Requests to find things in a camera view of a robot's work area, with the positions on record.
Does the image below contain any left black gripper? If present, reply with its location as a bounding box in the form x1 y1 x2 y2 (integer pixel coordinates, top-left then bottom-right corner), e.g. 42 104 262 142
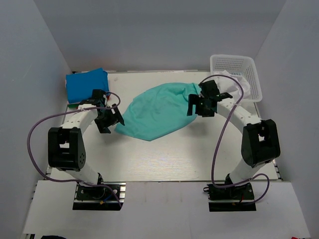
95 104 124 133

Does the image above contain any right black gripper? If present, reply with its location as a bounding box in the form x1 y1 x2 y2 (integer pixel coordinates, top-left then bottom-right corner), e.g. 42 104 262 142
187 94 215 118

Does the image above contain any white t shirt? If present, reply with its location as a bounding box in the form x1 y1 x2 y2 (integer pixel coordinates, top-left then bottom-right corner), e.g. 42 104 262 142
212 70 251 100

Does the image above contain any teal t shirt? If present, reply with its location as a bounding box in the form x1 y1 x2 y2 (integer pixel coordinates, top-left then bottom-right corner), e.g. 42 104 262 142
115 83 200 141

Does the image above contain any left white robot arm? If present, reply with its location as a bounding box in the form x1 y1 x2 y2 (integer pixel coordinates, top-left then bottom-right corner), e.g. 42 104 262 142
48 90 125 199

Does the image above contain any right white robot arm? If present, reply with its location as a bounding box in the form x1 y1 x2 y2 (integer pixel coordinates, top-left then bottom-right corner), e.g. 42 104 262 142
187 80 281 199

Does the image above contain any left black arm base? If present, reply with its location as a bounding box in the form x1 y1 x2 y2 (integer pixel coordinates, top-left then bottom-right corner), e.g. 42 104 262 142
72 185 121 211

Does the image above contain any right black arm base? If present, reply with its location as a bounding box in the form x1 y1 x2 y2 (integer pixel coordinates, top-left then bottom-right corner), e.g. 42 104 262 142
203 183 256 212

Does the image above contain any folded green t shirt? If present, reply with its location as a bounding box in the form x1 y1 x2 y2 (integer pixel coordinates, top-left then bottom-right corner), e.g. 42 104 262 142
68 104 79 109

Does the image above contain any white plastic basket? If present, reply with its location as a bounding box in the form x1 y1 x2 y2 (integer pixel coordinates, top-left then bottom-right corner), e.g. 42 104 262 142
210 54 263 103

